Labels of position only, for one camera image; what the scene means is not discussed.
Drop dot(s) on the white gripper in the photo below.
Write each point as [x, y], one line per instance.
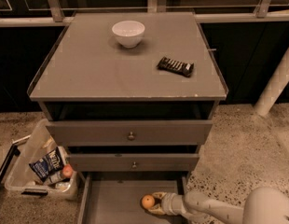
[172, 202]

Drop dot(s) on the orange fruit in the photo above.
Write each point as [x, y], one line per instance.
[148, 201]

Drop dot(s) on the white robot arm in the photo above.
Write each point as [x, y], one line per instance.
[263, 205]

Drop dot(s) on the grey middle drawer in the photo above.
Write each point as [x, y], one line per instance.
[133, 162]

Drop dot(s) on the grey drawer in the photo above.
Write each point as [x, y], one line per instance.
[115, 197]
[129, 133]
[133, 162]

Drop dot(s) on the grey bottom drawer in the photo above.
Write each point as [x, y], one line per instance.
[115, 197]

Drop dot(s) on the grey top drawer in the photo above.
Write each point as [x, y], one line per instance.
[129, 133]

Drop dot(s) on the grey drawer cabinet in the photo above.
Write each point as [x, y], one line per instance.
[91, 77]

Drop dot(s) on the red apple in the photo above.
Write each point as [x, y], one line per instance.
[67, 171]

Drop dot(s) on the blue chip bag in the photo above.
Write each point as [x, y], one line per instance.
[49, 164]

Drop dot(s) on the clear plastic storage bin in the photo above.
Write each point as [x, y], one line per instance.
[22, 178]

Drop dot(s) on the black candy bar wrapper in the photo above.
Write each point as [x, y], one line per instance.
[173, 66]

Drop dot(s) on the white ceramic bowl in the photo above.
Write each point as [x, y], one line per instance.
[128, 33]

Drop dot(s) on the white pole leg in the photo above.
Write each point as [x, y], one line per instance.
[275, 87]

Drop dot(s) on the metal railing frame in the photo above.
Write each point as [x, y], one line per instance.
[17, 13]

